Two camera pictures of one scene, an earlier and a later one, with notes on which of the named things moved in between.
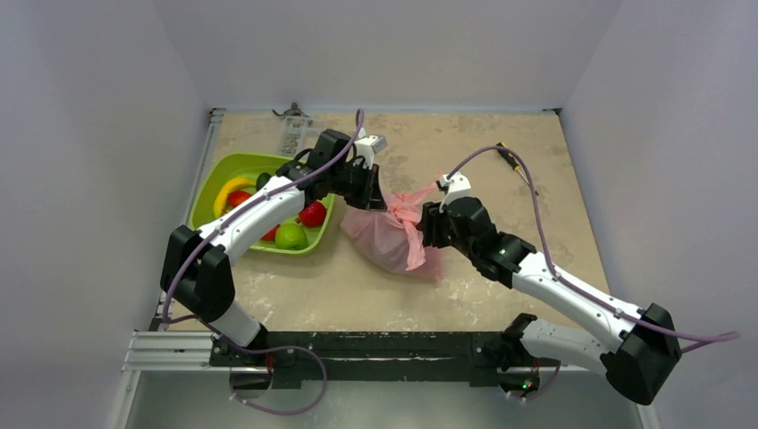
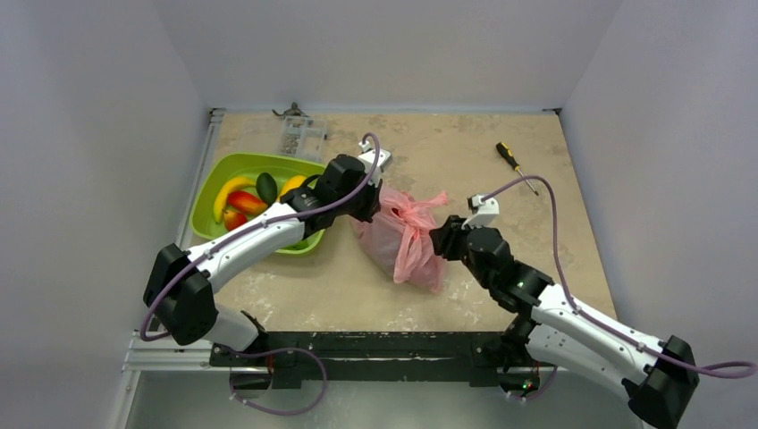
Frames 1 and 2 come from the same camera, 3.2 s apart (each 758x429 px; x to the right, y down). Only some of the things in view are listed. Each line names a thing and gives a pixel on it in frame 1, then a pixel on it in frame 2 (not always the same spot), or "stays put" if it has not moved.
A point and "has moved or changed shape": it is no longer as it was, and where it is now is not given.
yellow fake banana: (231, 184) stays put
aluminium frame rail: (157, 349) stays put
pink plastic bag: (390, 237) has moved or changed shape
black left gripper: (370, 197) -> (373, 190)
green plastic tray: (217, 170) stays put
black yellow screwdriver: (511, 160) stays put
